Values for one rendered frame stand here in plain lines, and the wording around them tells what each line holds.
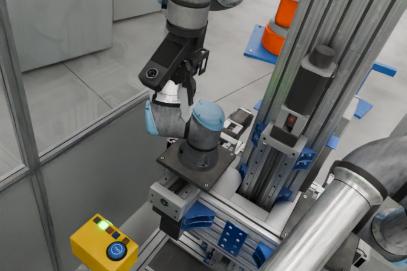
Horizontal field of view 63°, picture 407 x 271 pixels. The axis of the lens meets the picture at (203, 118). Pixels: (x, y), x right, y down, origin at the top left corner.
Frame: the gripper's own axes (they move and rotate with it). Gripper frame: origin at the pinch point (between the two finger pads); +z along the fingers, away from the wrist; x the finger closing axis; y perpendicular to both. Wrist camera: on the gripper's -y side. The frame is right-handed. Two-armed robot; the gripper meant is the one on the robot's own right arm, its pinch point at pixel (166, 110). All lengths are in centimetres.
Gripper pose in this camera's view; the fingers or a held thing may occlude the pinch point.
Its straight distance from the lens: 72.9
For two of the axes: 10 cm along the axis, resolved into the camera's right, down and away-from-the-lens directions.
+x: -8.2, -4.7, 3.2
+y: 5.5, -4.7, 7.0
